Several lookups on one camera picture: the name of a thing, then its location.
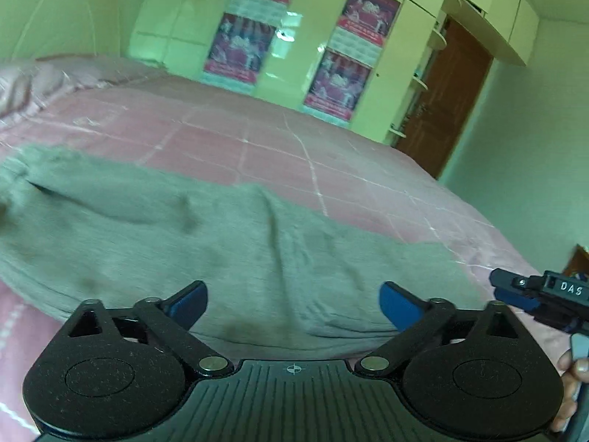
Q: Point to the rounded corner shelf unit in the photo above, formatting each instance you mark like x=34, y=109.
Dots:
x=421, y=78

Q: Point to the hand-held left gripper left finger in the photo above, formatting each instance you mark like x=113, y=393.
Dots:
x=188, y=299

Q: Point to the brown wooden door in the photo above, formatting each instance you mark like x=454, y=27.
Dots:
x=448, y=101

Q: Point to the brown wooden furniture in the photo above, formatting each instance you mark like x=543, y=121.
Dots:
x=579, y=262

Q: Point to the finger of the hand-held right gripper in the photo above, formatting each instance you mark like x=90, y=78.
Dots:
x=517, y=298
x=510, y=280

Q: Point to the person's right hand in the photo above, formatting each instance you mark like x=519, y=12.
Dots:
x=570, y=384

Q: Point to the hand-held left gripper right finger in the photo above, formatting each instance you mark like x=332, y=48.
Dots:
x=396, y=304

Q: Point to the white arched headboard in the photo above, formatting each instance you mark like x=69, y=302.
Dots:
x=64, y=14

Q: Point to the grey knit pants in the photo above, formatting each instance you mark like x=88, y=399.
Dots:
x=184, y=248

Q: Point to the pink pillow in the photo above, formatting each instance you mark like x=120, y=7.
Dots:
x=55, y=80

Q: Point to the white glossy wardrobe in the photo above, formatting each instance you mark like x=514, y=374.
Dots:
x=405, y=32

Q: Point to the pink checked bed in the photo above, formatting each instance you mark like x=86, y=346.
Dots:
x=257, y=129

